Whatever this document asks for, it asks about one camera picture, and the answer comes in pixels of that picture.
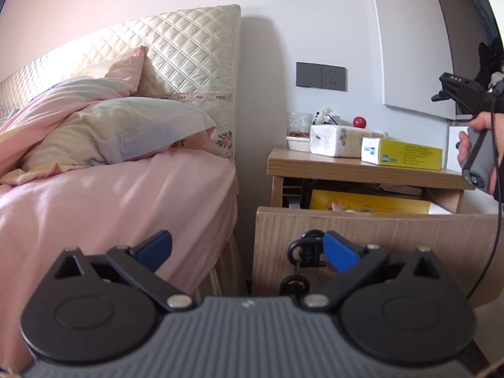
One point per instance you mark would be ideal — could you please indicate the pastel striped pillow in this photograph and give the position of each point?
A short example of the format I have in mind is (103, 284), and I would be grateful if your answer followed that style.
(117, 130)

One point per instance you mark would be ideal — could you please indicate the quilted cream headboard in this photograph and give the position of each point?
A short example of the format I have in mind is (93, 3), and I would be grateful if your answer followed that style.
(192, 55)

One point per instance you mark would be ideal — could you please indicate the wooden nightstand drawer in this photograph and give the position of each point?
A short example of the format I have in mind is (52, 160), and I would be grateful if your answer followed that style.
(465, 242)

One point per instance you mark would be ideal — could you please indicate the yellow box in drawer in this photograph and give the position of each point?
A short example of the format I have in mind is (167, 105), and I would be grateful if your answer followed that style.
(328, 200)

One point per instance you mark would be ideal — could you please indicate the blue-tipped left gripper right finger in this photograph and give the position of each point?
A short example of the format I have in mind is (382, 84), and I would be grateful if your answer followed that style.
(354, 266)

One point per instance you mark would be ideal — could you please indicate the wooden nightstand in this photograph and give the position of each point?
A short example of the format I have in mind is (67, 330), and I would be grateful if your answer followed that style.
(446, 188)

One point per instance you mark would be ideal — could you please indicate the white tissue pack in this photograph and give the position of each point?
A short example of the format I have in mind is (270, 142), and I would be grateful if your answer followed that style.
(339, 141)

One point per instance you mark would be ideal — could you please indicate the clear plastic cup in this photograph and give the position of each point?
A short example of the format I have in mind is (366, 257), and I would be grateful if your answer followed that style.
(299, 124)

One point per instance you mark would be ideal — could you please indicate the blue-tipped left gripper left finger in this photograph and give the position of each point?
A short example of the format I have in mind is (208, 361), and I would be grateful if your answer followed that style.
(138, 265)

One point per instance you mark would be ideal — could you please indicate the red ball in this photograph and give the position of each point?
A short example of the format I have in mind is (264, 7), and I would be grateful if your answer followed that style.
(359, 122)

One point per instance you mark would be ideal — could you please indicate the grey wall socket panel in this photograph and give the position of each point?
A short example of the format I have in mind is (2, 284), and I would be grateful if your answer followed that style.
(321, 76)

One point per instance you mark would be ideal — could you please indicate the white flower ornament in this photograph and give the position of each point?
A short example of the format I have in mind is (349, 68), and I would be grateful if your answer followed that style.
(324, 117)

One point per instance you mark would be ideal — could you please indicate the pink striped duvet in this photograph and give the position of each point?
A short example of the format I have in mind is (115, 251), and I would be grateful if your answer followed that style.
(34, 122)

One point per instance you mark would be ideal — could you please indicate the yellow white box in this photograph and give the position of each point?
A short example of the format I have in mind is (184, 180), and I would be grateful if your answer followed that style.
(388, 152)

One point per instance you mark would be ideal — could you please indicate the white food tray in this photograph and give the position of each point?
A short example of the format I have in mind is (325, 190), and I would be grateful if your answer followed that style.
(300, 144)

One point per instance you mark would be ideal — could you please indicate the pink bed with sheet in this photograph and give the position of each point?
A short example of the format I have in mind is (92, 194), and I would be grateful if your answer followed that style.
(190, 193)

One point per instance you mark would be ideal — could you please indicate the person's right hand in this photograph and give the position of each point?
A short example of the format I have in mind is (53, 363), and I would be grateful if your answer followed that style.
(493, 124)

